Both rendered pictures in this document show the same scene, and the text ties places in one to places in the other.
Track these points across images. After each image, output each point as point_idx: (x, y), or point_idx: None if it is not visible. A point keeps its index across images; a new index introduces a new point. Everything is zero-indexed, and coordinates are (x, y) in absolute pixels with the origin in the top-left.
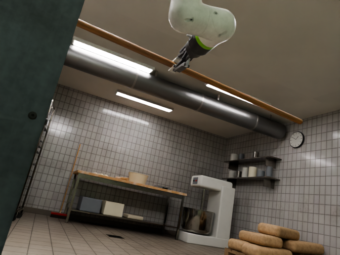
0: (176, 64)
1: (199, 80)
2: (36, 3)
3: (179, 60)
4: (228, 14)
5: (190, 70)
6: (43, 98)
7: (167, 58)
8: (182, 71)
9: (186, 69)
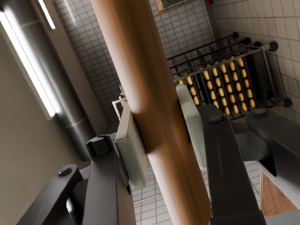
0: (159, 137)
1: None
2: None
3: (136, 151)
4: None
5: (112, 3)
6: None
7: (166, 195)
8: (164, 56)
9: (133, 41)
